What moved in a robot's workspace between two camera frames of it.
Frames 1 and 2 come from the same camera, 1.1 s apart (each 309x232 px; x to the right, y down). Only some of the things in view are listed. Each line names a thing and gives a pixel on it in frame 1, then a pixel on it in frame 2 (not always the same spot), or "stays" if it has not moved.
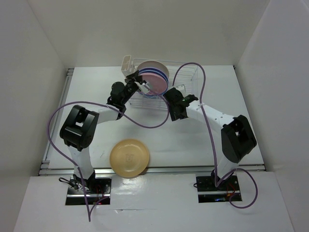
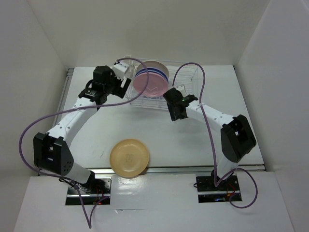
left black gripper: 133,78 -> 119,92
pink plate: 157,84 stays
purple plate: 152,69 stays
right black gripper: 174,117 stays
